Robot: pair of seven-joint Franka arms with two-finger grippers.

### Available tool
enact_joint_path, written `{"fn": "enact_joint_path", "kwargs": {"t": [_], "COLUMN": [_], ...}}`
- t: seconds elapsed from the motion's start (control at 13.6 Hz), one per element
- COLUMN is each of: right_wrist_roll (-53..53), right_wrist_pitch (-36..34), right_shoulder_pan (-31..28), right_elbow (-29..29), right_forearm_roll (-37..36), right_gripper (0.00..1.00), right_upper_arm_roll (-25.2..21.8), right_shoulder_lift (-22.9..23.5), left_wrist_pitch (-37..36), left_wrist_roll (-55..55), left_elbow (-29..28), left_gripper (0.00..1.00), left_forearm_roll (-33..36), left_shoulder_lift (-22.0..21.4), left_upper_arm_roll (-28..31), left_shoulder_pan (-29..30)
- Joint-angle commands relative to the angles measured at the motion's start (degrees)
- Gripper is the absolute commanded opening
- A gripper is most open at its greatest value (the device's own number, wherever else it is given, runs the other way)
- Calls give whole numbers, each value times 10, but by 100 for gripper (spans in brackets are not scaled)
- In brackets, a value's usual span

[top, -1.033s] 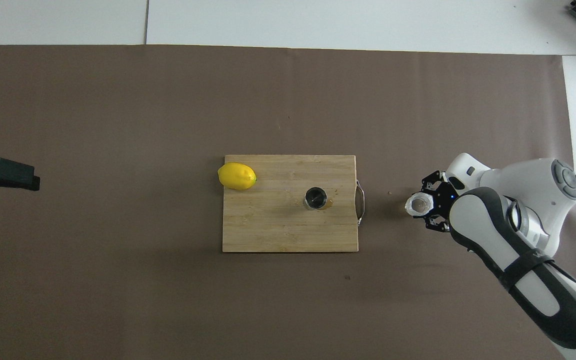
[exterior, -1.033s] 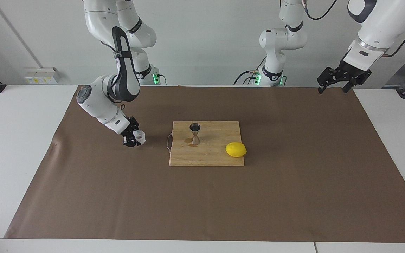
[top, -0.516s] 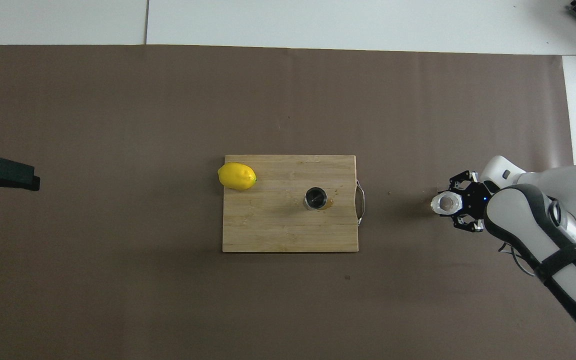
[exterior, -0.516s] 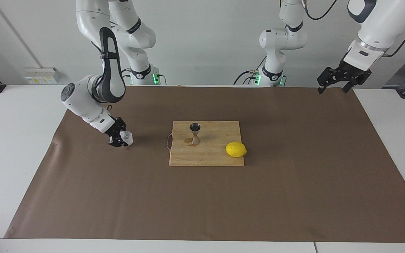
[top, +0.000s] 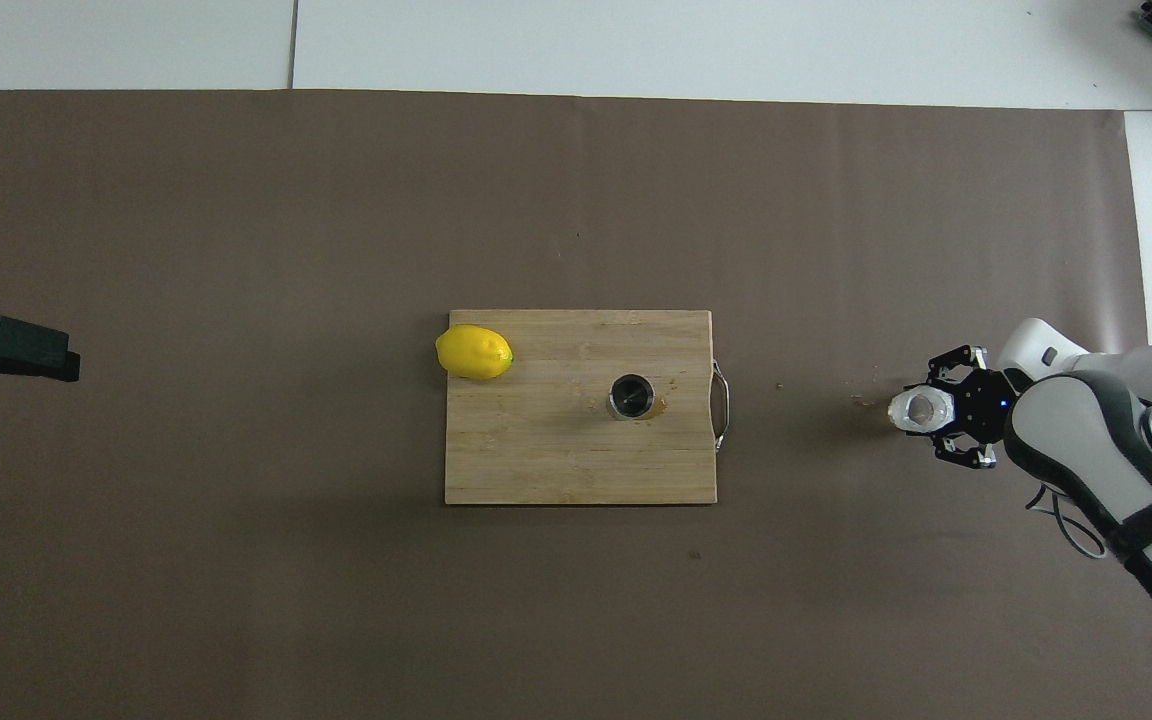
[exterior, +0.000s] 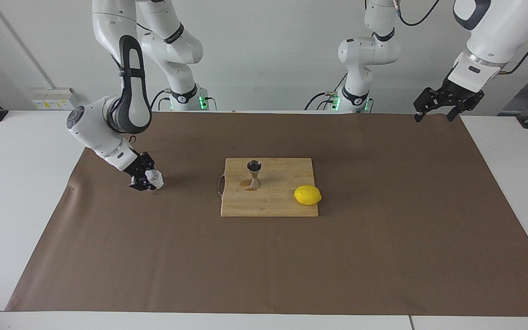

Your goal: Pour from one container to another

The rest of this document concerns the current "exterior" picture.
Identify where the small clear glass cup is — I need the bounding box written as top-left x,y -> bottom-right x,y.
145,170 -> 164,191

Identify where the steel double jigger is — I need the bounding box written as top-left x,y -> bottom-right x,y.
246,160 -> 263,190

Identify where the brown paper table mat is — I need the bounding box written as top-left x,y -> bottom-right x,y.
5,111 -> 528,317

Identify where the yellow lemon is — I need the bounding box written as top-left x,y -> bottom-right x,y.
294,185 -> 322,206

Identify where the wooden cutting board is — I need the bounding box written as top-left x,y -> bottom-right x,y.
220,158 -> 319,217

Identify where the black base cable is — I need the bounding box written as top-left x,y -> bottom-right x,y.
149,89 -> 218,111
304,71 -> 348,110

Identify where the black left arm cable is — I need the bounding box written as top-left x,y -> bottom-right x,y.
395,0 -> 528,76

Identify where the white wall socket box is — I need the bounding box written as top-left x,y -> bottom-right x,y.
32,88 -> 80,110

